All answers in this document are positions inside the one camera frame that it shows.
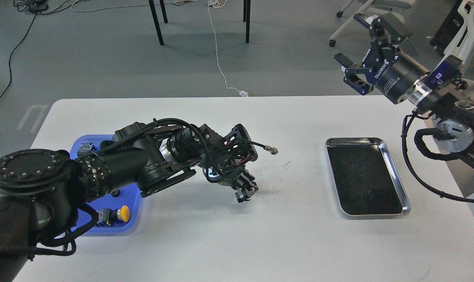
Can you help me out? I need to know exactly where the black table leg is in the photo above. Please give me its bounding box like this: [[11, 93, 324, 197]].
[[243, 0, 251, 43], [148, 0, 168, 46]]

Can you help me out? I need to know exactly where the white grey office chair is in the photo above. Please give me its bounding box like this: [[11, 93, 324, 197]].
[[329, 0, 412, 47]]

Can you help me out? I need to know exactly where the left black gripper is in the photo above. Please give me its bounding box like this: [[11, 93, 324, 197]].
[[209, 168, 259, 203]]

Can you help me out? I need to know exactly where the black table leg left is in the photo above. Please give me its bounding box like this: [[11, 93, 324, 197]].
[[148, 0, 168, 46]]

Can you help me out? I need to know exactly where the blue plastic tray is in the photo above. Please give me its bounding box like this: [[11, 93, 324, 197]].
[[70, 134, 143, 237]]

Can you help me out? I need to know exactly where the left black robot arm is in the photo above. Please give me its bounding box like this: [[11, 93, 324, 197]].
[[0, 118, 278, 282]]

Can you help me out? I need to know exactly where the yellow push button switch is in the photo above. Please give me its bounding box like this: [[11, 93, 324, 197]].
[[96, 205, 131, 227]]

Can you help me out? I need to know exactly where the black table leg right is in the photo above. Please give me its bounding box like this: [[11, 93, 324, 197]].
[[243, 0, 251, 43]]

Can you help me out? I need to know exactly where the white cable with plug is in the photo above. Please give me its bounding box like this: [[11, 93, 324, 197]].
[[208, 0, 249, 97]]

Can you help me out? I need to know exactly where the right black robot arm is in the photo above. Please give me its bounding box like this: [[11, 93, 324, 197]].
[[335, 13, 474, 203]]

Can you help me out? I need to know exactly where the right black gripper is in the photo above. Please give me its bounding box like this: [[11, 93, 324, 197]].
[[334, 13, 430, 104]]

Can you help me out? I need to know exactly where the small black gear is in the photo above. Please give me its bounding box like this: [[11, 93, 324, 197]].
[[110, 190, 121, 197]]

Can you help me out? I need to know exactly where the silver metal tray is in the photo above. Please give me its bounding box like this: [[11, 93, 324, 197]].
[[326, 137, 411, 218]]

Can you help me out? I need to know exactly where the black floor cable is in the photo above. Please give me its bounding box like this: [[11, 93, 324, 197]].
[[0, 12, 40, 145]]

